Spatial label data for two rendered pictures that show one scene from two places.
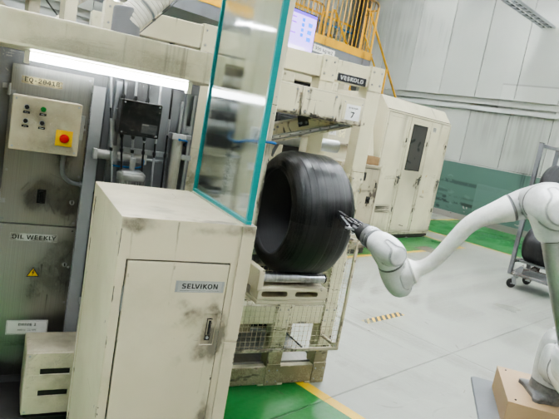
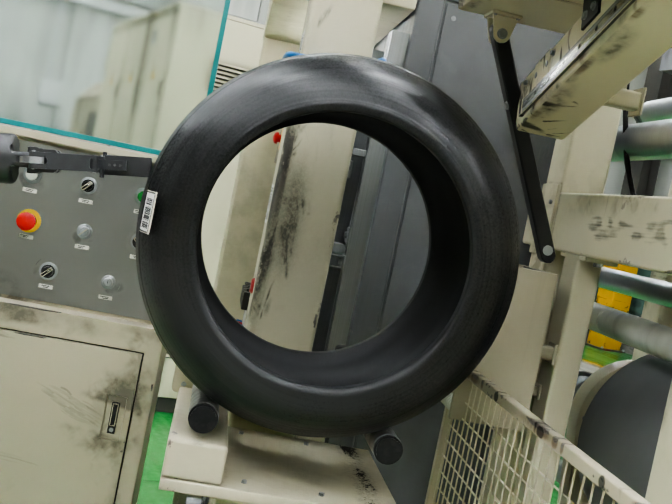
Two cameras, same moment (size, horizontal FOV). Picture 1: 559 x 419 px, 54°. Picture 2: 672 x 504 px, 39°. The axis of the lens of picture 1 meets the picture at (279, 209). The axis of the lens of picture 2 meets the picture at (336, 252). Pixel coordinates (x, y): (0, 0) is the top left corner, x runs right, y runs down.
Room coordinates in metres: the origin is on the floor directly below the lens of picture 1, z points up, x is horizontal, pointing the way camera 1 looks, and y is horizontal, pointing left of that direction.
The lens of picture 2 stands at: (3.10, -1.51, 1.25)
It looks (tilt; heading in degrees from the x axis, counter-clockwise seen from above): 3 degrees down; 110
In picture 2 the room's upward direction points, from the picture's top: 12 degrees clockwise
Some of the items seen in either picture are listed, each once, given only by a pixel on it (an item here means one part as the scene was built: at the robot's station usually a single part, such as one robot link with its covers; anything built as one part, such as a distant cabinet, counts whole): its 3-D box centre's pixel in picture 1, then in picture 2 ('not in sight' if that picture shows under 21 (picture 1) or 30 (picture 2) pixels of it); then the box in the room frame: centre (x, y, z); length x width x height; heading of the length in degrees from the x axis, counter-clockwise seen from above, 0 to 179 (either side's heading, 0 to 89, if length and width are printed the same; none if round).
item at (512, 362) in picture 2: not in sight; (489, 337); (2.78, 0.32, 1.05); 0.20 x 0.15 x 0.30; 117
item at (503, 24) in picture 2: not in sight; (500, 29); (2.71, 0.20, 1.61); 0.06 x 0.06 x 0.05; 27
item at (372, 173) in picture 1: (338, 205); not in sight; (7.38, -0.79, 0.62); 0.91 x 0.58 x 1.25; 136
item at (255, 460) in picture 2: (274, 288); (277, 466); (2.54, -0.05, 0.80); 0.37 x 0.36 x 0.02; 27
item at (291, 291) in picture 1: (289, 291); (198, 430); (2.42, -0.11, 0.84); 0.36 x 0.09 x 0.06; 117
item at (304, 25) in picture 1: (295, 34); not in sight; (6.44, 0.17, 2.60); 0.60 x 0.05 x 0.55; 136
